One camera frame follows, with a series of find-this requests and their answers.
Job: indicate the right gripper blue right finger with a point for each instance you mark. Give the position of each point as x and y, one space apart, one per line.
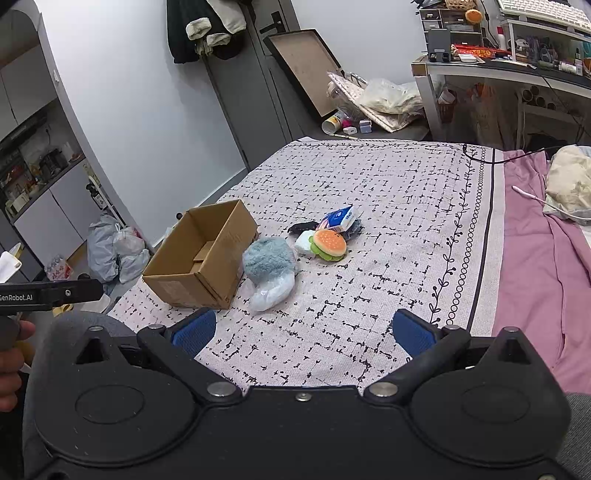
432 351

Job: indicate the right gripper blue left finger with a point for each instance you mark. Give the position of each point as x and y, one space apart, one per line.
173 350

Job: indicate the brown cardboard box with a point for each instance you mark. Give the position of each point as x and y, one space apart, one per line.
199 264

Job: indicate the clear plastic bead bag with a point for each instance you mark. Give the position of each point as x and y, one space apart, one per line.
272 292

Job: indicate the blue fluffy plush toy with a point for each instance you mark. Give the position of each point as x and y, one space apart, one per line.
268 258

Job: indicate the hamburger plush toy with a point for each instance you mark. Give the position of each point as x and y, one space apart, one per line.
329 245

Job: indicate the blue tissue pack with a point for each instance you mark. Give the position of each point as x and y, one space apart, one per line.
339 220

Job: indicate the white sock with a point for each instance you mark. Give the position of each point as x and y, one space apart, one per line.
303 243

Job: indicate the black sock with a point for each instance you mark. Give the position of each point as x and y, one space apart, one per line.
299 228

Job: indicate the blue denim fabric toy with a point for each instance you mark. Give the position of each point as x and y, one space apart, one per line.
353 231

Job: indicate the person's left hand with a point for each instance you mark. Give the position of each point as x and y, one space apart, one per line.
11 362

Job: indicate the water bottle pack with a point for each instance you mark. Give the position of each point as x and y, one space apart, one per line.
58 269

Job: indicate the grey plastic bag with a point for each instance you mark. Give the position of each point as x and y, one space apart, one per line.
101 254

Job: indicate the white plastic bag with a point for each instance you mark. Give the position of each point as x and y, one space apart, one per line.
131 252

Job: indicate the white kitchen cabinet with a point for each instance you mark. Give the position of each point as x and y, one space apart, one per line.
45 204

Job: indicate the pink bed sheet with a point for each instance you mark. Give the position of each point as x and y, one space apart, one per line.
545 275

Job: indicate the white black patterned bedspread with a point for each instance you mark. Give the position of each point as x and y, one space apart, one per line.
431 243

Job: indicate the cream pillow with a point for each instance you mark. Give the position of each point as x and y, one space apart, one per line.
568 184

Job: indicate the small lavender box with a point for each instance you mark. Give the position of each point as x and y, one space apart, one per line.
366 126

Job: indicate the white paper cup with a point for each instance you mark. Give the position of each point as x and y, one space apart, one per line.
333 124

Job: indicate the grey door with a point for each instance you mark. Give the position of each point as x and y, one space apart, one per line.
262 108

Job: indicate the clear bag with cream fabric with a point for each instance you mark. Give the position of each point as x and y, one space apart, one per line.
387 97

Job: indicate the patterned flat paper bag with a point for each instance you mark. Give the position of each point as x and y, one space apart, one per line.
350 93

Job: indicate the white desk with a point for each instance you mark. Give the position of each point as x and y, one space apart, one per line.
503 105

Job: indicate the desk drawer organizer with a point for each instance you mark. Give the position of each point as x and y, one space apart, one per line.
444 27

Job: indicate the hanging dark jacket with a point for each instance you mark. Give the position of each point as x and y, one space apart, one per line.
202 28

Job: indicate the white keyboard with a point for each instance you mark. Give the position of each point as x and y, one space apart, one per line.
554 12

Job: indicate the dark wooden picture frame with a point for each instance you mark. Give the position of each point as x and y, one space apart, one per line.
307 61

